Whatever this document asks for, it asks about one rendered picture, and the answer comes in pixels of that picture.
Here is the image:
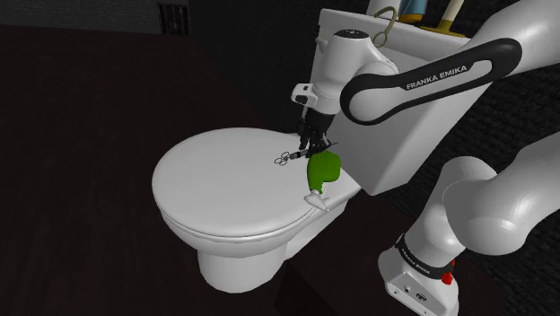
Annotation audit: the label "blue bottle orange base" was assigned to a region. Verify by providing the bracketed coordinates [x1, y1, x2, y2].
[398, 0, 428, 24]

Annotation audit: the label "white cylinder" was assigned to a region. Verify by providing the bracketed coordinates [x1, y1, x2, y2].
[366, 0, 401, 15]

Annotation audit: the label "small black scissors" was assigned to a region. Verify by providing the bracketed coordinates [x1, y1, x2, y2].
[274, 141, 339, 167]

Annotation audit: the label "cream stick yellow base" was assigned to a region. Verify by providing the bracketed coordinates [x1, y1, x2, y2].
[418, 0, 468, 40]

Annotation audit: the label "dark wall vent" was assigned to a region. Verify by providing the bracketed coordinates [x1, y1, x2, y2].
[156, 2, 192, 37]

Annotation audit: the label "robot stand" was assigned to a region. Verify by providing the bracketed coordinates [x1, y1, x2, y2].
[274, 194, 511, 316]

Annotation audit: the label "white toilet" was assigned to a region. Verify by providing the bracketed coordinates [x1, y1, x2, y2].
[151, 8, 492, 294]

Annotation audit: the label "olive looped cord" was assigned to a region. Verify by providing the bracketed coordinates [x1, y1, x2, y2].
[372, 5, 399, 48]

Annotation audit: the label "green and white figure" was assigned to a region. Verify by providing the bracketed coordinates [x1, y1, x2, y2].
[303, 150, 343, 214]

